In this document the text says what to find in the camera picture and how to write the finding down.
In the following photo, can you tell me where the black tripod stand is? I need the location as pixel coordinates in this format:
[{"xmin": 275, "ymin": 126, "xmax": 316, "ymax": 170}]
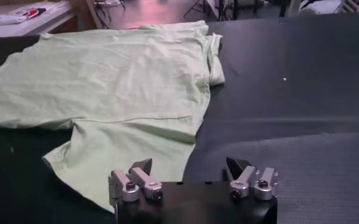
[{"xmin": 183, "ymin": 0, "xmax": 226, "ymax": 21}]

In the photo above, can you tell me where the white folded printed t-shirt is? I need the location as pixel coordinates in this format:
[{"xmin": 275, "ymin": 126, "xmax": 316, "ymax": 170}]
[{"xmin": 0, "ymin": 6, "xmax": 48, "ymax": 27}]

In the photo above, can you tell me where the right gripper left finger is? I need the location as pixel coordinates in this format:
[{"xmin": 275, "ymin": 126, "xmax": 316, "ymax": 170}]
[{"xmin": 108, "ymin": 158, "xmax": 164, "ymax": 208}]

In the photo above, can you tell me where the white side table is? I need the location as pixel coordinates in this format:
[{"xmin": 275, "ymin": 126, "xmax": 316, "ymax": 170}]
[{"xmin": 0, "ymin": 0, "xmax": 76, "ymax": 40}]

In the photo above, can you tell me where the black table cover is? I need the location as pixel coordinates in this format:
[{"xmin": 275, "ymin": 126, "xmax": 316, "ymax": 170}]
[{"xmin": 0, "ymin": 13, "xmax": 359, "ymax": 224}]

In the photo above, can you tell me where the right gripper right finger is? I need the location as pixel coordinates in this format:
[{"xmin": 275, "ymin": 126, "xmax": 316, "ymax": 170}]
[{"xmin": 226, "ymin": 156, "xmax": 279, "ymax": 201}]

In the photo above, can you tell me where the light green t-shirt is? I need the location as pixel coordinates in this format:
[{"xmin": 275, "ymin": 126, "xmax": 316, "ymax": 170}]
[{"xmin": 0, "ymin": 20, "xmax": 226, "ymax": 213}]

